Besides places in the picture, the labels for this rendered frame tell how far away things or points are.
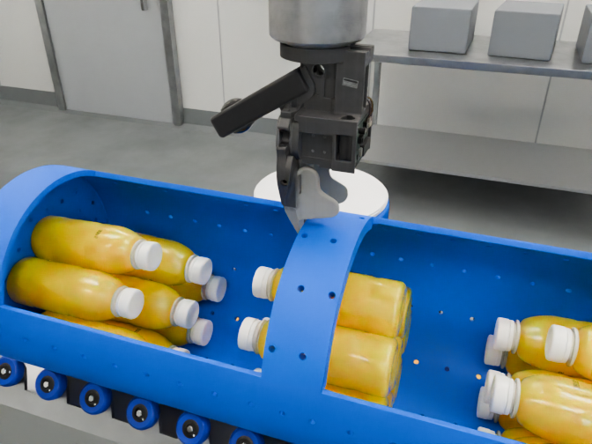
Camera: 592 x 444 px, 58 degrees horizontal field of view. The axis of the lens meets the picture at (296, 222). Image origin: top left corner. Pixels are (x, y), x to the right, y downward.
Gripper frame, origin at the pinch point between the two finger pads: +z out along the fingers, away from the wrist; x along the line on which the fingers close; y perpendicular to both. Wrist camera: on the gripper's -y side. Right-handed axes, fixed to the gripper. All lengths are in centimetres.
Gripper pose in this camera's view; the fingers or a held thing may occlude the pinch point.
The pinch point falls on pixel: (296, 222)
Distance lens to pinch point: 61.2
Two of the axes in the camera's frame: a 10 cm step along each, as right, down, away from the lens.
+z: 0.0, 8.7, 5.0
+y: 9.4, 1.7, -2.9
